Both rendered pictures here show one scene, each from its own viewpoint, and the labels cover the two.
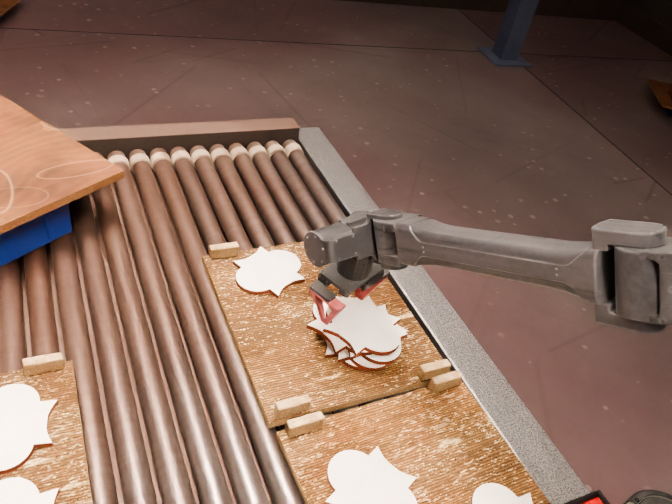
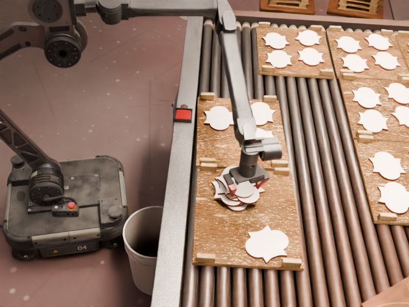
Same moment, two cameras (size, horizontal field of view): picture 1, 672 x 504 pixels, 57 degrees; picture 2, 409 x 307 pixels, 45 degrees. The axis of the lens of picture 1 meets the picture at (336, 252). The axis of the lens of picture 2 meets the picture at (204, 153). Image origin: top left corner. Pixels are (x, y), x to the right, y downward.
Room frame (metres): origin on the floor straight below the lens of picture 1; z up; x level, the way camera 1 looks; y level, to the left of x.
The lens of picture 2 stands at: (1.83, 0.41, 2.25)
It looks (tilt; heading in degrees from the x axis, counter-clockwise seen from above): 45 degrees down; 211
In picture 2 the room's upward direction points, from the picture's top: 4 degrees clockwise
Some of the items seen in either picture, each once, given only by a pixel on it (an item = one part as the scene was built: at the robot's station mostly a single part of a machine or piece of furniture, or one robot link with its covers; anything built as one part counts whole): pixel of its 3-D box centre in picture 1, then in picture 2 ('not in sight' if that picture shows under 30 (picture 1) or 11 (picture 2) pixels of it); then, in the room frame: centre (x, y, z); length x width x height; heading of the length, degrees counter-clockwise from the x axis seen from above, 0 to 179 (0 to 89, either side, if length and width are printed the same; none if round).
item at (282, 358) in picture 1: (320, 314); (246, 214); (0.84, 0.00, 0.93); 0.41 x 0.35 x 0.02; 32
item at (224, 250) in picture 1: (223, 250); (291, 262); (0.94, 0.22, 0.95); 0.06 x 0.02 x 0.03; 122
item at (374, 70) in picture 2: not in sight; (367, 52); (-0.37, -0.01, 0.94); 0.41 x 0.35 x 0.04; 30
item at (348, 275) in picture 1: (355, 261); (248, 167); (0.80, -0.03, 1.11); 0.10 x 0.07 x 0.07; 147
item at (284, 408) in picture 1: (292, 406); (282, 171); (0.61, 0.02, 0.95); 0.06 x 0.02 x 0.03; 122
